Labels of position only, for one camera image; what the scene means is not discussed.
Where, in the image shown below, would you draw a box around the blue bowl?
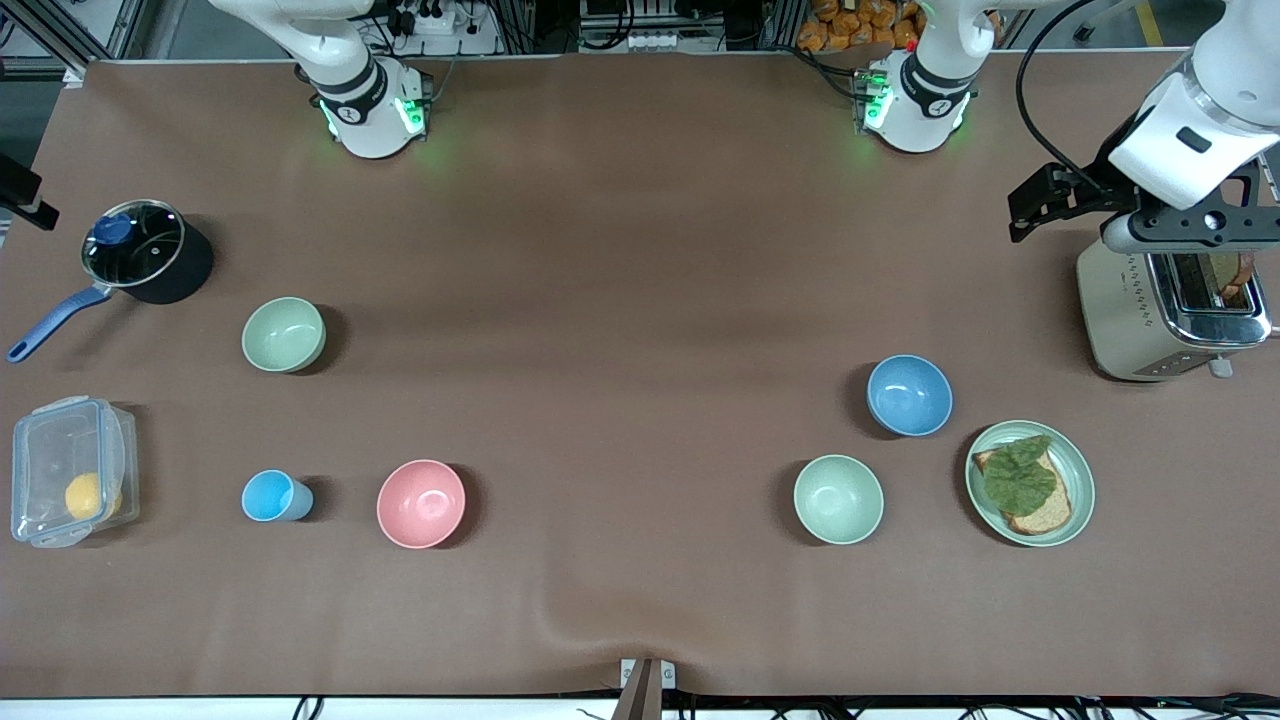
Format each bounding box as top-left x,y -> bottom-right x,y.
865,354 -> 955,439

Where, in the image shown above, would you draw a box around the light green bowl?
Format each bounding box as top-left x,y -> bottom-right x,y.
241,296 -> 328,375
793,454 -> 886,547

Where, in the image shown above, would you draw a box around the pink bowl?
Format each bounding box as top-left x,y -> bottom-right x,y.
376,458 -> 468,551

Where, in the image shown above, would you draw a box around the silver toaster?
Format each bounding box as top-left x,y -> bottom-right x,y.
1076,238 -> 1276,384

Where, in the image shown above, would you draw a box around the toast slice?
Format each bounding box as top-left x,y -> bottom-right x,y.
1208,250 -> 1258,307

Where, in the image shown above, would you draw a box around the bag of orange snacks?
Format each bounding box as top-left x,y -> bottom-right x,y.
796,0 -> 1003,53

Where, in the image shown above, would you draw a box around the light green plate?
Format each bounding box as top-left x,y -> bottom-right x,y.
964,419 -> 1097,549

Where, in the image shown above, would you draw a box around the green lettuce leaf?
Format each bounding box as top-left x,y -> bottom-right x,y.
982,434 -> 1060,519

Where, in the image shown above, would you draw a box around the brown bread slice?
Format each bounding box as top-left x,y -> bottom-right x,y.
971,440 -> 1074,537

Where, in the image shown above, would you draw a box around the light blue cup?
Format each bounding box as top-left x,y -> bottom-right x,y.
240,469 -> 315,524

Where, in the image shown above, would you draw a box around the glass lid blue knob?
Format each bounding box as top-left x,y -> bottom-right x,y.
81,199 -> 188,289

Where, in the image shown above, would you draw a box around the yellow lemon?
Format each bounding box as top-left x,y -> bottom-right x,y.
64,471 -> 124,522

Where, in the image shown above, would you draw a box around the black stand piece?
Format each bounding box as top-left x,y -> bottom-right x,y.
0,153 -> 61,234

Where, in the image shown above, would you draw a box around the clear plastic food container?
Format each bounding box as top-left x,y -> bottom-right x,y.
9,395 -> 141,550

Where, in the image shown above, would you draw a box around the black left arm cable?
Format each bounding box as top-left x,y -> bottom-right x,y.
1014,0 -> 1113,193

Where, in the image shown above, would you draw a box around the grey metal bracket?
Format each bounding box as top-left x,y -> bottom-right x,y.
619,657 -> 677,693

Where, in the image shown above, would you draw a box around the black saucepan blue handle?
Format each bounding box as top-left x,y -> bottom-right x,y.
6,200 -> 216,364

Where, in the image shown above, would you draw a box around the aluminium frame profile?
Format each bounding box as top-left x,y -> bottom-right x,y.
0,0 -> 136,63

